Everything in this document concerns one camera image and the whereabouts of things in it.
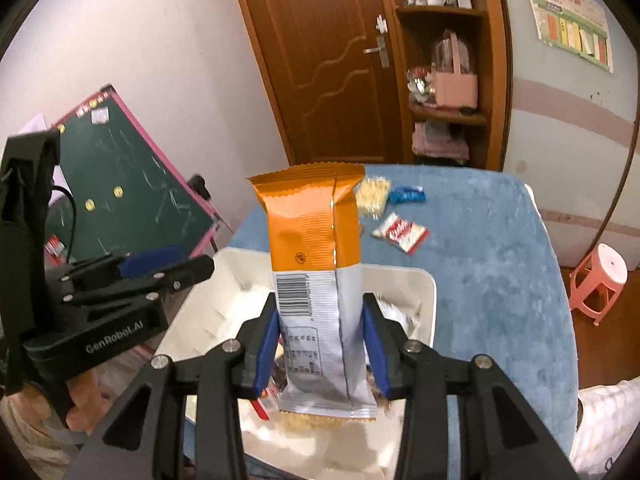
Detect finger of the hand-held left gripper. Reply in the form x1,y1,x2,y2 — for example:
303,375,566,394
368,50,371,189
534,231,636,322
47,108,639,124
47,246,182,291
60,254,216,321

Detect shiny snack wrappers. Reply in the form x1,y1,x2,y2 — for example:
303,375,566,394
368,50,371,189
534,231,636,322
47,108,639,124
406,66,436,106

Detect green chalkboard with pink frame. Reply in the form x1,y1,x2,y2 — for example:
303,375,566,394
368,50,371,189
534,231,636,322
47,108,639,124
45,84,236,266

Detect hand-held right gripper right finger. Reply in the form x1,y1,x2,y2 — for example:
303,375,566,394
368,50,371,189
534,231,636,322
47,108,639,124
362,292,581,480

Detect small red and white packet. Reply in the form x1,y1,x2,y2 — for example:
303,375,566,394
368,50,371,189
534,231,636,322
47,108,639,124
371,211,431,256

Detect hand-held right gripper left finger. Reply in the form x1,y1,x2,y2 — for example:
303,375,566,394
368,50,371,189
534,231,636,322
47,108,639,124
62,292,281,480

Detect person's left hand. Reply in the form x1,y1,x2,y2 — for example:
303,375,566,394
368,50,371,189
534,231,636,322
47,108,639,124
65,347,153,433

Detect pale wardrobe with pink stripes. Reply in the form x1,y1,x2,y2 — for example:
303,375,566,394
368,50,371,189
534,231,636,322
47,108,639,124
492,0,640,271

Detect blue snack packet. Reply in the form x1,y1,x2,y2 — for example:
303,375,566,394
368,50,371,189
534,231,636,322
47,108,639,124
389,185,428,206

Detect white plastic bin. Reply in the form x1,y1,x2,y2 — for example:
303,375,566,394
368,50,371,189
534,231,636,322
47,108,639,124
150,247,436,478

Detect pink plastic stool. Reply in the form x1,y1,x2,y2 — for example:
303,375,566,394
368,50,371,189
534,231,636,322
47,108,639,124
569,243,628,327

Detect wall poster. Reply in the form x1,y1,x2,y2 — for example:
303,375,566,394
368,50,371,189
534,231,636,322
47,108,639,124
519,0,615,73

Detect brown wooden door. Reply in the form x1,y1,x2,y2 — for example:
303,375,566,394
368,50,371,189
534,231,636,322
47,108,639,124
227,0,406,166

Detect folded pink cloths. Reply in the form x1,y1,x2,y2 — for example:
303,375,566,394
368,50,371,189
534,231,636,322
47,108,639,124
412,122,471,163

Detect person's left forearm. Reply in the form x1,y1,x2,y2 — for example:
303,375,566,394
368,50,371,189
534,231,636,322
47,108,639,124
0,392,66,480

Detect orange and white snack packet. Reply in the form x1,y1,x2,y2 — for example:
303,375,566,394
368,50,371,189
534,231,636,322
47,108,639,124
245,162,377,421

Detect pink basket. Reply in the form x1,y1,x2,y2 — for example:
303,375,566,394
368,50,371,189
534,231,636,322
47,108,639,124
431,32,478,110

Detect metal door handle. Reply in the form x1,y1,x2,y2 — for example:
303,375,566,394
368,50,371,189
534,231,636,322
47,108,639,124
363,35,390,68

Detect wooden corner shelf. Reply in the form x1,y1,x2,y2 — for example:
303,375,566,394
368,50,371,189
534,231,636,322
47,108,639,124
372,0,511,171

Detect black cable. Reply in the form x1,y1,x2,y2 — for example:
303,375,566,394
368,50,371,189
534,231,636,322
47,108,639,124
50,185,77,261

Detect clear packet of yellow biscuits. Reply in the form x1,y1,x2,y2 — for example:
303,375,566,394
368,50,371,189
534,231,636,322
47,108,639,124
354,176,392,220

